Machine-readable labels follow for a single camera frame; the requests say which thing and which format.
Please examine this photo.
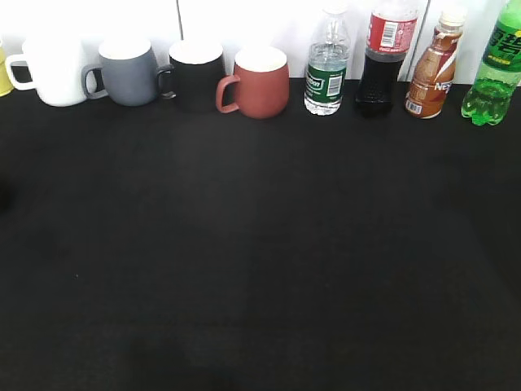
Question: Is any black mug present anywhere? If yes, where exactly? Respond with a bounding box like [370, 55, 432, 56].
[156, 39, 225, 112]

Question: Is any brown coffee drink bottle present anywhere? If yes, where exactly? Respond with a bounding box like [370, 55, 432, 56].
[405, 4, 467, 119]

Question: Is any yellow mug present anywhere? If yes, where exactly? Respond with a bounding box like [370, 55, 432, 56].
[0, 40, 14, 97]

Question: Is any red mug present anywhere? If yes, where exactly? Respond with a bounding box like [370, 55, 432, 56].
[215, 46, 290, 119]

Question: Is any white mug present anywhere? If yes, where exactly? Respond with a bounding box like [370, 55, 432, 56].
[5, 35, 88, 107]

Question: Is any grey mug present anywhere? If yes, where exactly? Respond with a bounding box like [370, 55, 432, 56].
[81, 36, 159, 107]

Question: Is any green soda bottle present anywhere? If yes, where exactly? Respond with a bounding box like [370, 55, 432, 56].
[461, 1, 520, 125]

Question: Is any clear water bottle green label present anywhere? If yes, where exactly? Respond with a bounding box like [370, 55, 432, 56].
[304, 1, 350, 116]

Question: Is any cola bottle red label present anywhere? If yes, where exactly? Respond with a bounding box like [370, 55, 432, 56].
[355, 1, 418, 118]

